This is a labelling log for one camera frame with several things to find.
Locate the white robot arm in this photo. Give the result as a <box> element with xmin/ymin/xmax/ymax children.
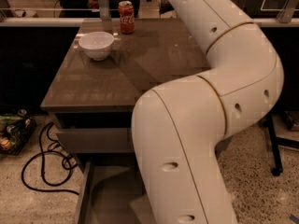
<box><xmin>132</xmin><ymin>0</ymin><xmax>284</xmax><ymax>224</ymax></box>

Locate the grey drawer cabinet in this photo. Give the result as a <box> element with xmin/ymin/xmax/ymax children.
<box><xmin>40</xmin><ymin>18</ymin><xmax>233</xmax><ymax>224</ymax></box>

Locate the grey top drawer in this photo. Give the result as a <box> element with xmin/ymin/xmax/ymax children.
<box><xmin>56</xmin><ymin>112</ymin><xmax>133</xmax><ymax>153</ymax></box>

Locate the grey drawer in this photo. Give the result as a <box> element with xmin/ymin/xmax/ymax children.
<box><xmin>56</xmin><ymin>112</ymin><xmax>133</xmax><ymax>153</ymax></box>
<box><xmin>74</xmin><ymin>155</ymin><xmax>156</xmax><ymax>224</ymax></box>

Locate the grey middle drawer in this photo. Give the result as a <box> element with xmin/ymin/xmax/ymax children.
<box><xmin>74</xmin><ymin>155</ymin><xmax>156</xmax><ymax>224</ymax></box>

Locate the white ceramic bowl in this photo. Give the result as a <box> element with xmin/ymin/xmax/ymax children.
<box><xmin>78</xmin><ymin>32</ymin><xmax>114</xmax><ymax>61</ymax></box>

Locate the red coca-cola can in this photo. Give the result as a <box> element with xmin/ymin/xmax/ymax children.
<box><xmin>118</xmin><ymin>1</ymin><xmax>135</xmax><ymax>34</ymax></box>

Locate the black metal stand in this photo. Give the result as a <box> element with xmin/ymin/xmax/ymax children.
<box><xmin>262</xmin><ymin>112</ymin><xmax>299</xmax><ymax>176</ymax></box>

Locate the metal glass railing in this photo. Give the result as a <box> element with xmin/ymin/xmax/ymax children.
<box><xmin>0</xmin><ymin>0</ymin><xmax>299</xmax><ymax>28</ymax></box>

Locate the black floor cable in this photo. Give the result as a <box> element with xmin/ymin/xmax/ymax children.
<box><xmin>21</xmin><ymin>121</ymin><xmax>80</xmax><ymax>196</ymax></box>

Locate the black wire basket with items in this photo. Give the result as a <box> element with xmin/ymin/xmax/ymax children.
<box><xmin>0</xmin><ymin>109</ymin><xmax>36</xmax><ymax>155</ymax></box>

